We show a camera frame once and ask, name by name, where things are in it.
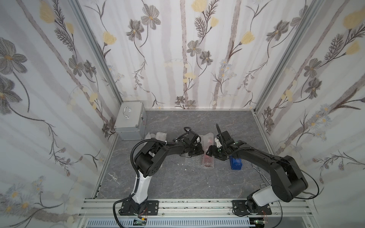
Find metal tongs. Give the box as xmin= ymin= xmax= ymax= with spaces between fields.
xmin=251 ymin=164 xmax=271 ymax=189

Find bubble wrap sheet stack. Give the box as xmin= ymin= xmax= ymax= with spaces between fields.
xmin=185 ymin=135 xmax=212 ymax=169

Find pink red bottle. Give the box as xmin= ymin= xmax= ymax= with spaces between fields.
xmin=202 ymin=133 xmax=214 ymax=168

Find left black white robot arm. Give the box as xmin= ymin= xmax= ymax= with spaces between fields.
xmin=129 ymin=127 xmax=203 ymax=214

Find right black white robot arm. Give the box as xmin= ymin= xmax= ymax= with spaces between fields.
xmin=206 ymin=124 xmax=309 ymax=216

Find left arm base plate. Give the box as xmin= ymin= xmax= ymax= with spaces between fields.
xmin=118 ymin=199 xmax=159 ymax=216

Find single bubble wrap sheet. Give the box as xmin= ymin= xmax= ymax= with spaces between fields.
xmin=145 ymin=133 xmax=156 ymax=139

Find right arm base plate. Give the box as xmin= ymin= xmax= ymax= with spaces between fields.
xmin=232 ymin=200 xmax=272 ymax=216

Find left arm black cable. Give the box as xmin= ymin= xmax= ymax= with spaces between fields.
xmin=112 ymin=138 xmax=167 ymax=228

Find blue tape dispenser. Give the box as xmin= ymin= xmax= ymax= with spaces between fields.
xmin=229 ymin=156 xmax=242 ymax=170

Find grey metal case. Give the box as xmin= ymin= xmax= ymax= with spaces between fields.
xmin=114 ymin=101 xmax=147 ymax=141

